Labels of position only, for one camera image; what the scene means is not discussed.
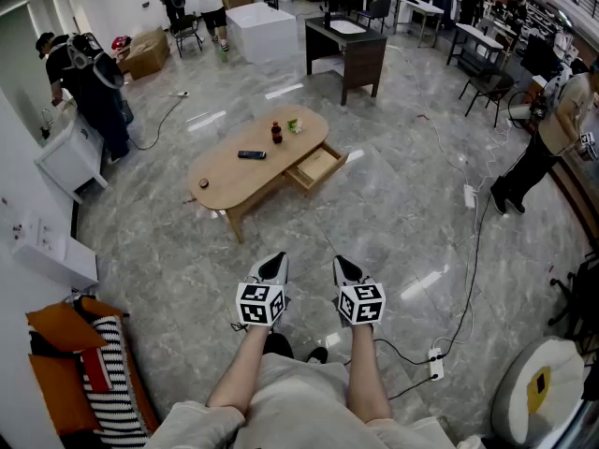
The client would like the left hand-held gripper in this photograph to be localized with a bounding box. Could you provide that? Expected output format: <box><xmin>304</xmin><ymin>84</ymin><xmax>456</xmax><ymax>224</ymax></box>
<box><xmin>235</xmin><ymin>252</ymin><xmax>294</xmax><ymax>330</ymax></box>

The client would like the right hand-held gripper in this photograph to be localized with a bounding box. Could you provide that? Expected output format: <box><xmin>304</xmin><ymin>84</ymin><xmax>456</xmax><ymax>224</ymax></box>
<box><xmin>332</xmin><ymin>254</ymin><xmax>387</xmax><ymax>329</ymax></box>

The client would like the wooden drawer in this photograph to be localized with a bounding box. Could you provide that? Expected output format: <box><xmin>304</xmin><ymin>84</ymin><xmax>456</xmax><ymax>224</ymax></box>
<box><xmin>283</xmin><ymin>140</ymin><xmax>350</xmax><ymax>193</ymax></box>

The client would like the person's right forearm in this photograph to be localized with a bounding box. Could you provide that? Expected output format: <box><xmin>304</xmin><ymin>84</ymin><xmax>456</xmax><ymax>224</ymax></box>
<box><xmin>345</xmin><ymin>323</ymin><xmax>393</xmax><ymax>424</ymax></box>

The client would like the person's left forearm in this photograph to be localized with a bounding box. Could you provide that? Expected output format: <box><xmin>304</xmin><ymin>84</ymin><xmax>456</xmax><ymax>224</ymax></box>
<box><xmin>205</xmin><ymin>324</ymin><xmax>275</xmax><ymax>413</ymax></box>

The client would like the wooden coffee table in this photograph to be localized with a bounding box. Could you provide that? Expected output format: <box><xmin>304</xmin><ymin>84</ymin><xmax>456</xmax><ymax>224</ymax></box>
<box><xmin>186</xmin><ymin>104</ymin><xmax>330</xmax><ymax>245</ymax></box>

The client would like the person's left black shoe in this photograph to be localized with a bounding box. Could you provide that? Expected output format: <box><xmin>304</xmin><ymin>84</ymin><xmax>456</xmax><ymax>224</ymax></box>
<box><xmin>263</xmin><ymin>332</ymin><xmax>295</xmax><ymax>360</ymax></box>

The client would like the person's light shirt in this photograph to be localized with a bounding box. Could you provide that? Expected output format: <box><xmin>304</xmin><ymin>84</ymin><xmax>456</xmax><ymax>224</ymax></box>
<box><xmin>153</xmin><ymin>352</ymin><xmax>458</xmax><ymax>449</ymax></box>

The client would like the striped cushion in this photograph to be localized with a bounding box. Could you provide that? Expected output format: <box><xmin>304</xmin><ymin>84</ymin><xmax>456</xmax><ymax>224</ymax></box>
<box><xmin>80</xmin><ymin>314</ymin><xmax>152</xmax><ymax>449</ymax></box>

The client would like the red cushion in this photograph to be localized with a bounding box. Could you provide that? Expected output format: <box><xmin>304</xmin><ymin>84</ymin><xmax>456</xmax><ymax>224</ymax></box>
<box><xmin>80</xmin><ymin>345</ymin><xmax>114</xmax><ymax>393</ymax></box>

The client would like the white round pouf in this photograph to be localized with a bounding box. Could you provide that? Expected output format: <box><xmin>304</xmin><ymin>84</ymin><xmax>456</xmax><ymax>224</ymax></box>
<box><xmin>489</xmin><ymin>336</ymin><xmax>587</xmax><ymax>444</ymax></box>

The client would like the white water dispenser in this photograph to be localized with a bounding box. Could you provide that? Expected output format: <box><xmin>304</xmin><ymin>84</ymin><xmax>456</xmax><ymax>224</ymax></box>
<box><xmin>9</xmin><ymin>208</ymin><xmax>100</xmax><ymax>290</ymax></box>

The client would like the dark wooden vanity desk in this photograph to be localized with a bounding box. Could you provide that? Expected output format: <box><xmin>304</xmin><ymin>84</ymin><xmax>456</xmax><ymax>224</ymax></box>
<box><xmin>304</xmin><ymin>13</ymin><xmax>389</xmax><ymax>108</ymax></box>

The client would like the black office chair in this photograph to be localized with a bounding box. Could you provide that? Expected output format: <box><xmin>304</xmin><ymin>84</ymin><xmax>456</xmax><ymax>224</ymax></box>
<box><xmin>548</xmin><ymin>255</ymin><xmax>599</xmax><ymax>348</ymax></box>

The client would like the white vanity cabinet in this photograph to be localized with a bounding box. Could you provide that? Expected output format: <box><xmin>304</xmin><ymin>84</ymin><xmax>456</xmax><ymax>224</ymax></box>
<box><xmin>33</xmin><ymin>103</ymin><xmax>110</xmax><ymax>204</ymax></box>

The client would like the orange sofa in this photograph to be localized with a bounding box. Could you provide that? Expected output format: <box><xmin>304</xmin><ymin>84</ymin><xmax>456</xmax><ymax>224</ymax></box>
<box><xmin>24</xmin><ymin>296</ymin><xmax>161</xmax><ymax>442</ymax></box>

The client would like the white sink basin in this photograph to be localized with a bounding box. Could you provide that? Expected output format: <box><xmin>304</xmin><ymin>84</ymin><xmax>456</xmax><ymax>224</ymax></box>
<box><xmin>329</xmin><ymin>20</ymin><xmax>367</xmax><ymax>36</ymax></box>

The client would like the large cardboard box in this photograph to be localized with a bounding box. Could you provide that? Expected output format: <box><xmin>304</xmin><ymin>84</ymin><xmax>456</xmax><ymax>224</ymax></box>
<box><xmin>122</xmin><ymin>26</ymin><xmax>171</xmax><ymax>82</ymax></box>

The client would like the dark padded chair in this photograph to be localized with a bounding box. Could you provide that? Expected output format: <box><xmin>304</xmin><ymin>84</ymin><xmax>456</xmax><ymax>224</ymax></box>
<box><xmin>356</xmin><ymin>0</ymin><xmax>393</xmax><ymax>36</ymax></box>

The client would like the long black floor cable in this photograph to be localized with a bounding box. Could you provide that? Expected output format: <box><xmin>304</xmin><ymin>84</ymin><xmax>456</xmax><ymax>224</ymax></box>
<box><xmin>439</xmin><ymin>193</ymin><xmax>492</xmax><ymax>346</ymax></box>

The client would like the white floor cable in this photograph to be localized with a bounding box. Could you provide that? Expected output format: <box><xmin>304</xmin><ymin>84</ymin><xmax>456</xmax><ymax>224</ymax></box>
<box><xmin>395</xmin><ymin>47</ymin><xmax>472</xmax><ymax>187</ymax></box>

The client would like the black power cable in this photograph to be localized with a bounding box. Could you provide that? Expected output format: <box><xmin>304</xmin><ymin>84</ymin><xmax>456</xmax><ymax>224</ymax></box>
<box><xmin>126</xmin><ymin>94</ymin><xmax>187</xmax><ymax>152</ymax></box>

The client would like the black-frame white table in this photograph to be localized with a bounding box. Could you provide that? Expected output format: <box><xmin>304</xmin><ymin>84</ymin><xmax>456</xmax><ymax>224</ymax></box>
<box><xmin>446</xmin><ymin>22</ymin><xmax>505</xmax><ymax>72</ymax></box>

